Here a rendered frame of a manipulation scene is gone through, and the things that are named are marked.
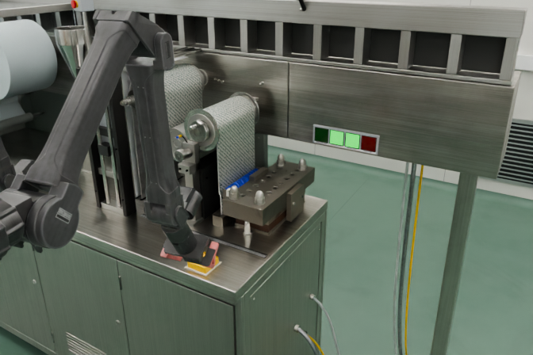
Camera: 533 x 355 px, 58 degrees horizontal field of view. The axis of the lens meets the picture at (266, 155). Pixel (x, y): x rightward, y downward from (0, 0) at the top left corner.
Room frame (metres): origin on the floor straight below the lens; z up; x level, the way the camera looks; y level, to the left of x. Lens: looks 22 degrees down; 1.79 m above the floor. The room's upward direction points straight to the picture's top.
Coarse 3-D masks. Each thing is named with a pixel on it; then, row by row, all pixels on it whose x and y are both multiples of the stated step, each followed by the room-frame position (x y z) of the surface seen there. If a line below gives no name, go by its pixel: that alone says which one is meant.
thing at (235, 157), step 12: (252, 132) 1.71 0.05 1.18; (228, 144) 1.57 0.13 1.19; (240, 144) 1.64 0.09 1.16; (252, 144) 1.71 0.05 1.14; (228, 156) 1.57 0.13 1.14; (240, 156) 1.64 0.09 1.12; (252, 156) 1.71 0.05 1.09; (228, 168) 1.57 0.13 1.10; (240, 168) 1.63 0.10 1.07; (252, 168) 1.70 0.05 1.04; (228, 180) 1.57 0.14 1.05
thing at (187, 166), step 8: (184, 144) 1.55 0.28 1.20; (192, 144) 1.53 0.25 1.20; (192, 152) 1.53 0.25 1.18; (184, 160) 1.55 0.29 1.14; (192, 160) 1.53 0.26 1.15; (184, 168) 1.51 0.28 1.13; (192, 168) 1.51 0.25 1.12; (200, 168) 1.55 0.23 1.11; (192, 176) 1.52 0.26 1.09; (192, 184) 1.52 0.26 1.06; (200, 208) 1.55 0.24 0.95; (200, 216) 1.54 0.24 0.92; (192, 224) 1.50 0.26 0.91
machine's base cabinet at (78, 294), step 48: (0, 288) 1.84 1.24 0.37; (48, 288) 1.65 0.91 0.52; (96, 288) 1.49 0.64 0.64; (144, 288) 1.36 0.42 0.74; (192, 288) 1.26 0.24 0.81; (288, 288) 1.43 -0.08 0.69; (48, 336) 1.69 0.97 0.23; (96, 336) 1.52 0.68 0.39; (144, 336) 1.38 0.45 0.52; (192, 336) 1.26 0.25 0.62; (240, 336) 1.16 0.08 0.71; (288, 336) 1.43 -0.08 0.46
